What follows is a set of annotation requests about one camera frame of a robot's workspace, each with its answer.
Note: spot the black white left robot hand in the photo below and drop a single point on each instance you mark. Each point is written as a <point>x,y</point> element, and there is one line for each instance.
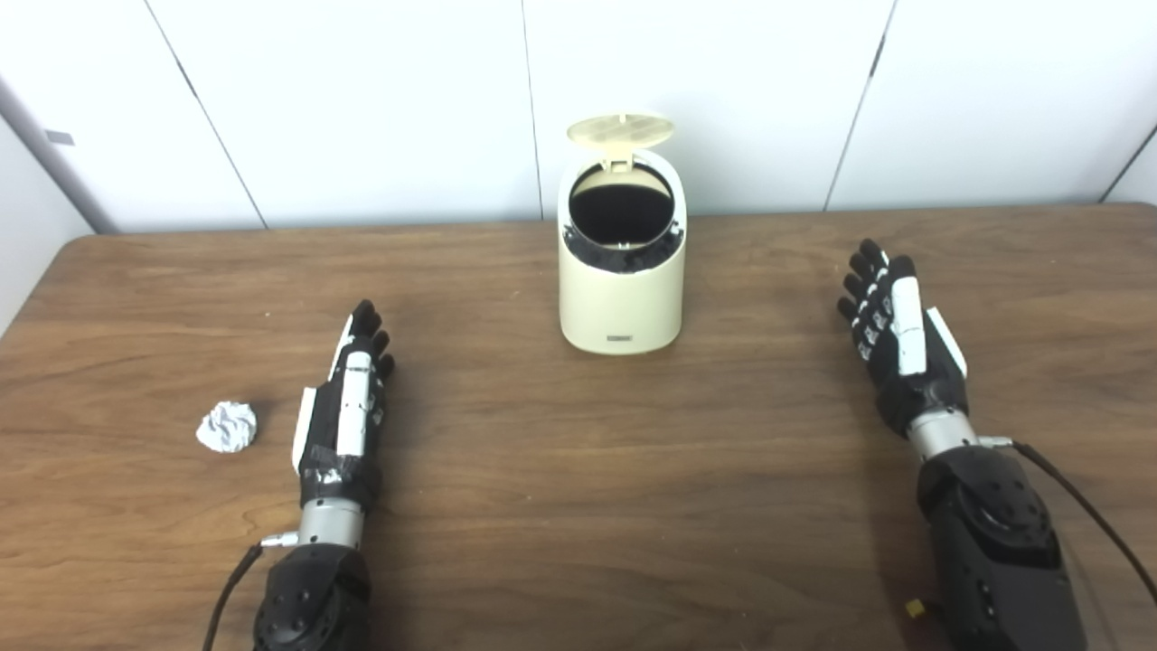
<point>352,416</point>

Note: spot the gray tape patch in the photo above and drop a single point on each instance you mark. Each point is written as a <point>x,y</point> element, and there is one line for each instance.
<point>60,137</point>

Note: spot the white paper ball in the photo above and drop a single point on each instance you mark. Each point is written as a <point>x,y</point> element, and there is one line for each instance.
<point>226,428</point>

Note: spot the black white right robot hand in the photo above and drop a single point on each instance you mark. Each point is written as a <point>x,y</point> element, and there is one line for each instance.
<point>908,334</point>

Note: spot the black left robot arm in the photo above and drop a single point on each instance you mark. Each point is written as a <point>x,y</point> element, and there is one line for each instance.
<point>316,601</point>

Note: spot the cream-colored lidded bin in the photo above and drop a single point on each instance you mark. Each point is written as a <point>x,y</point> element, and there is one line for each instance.
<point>619,303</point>

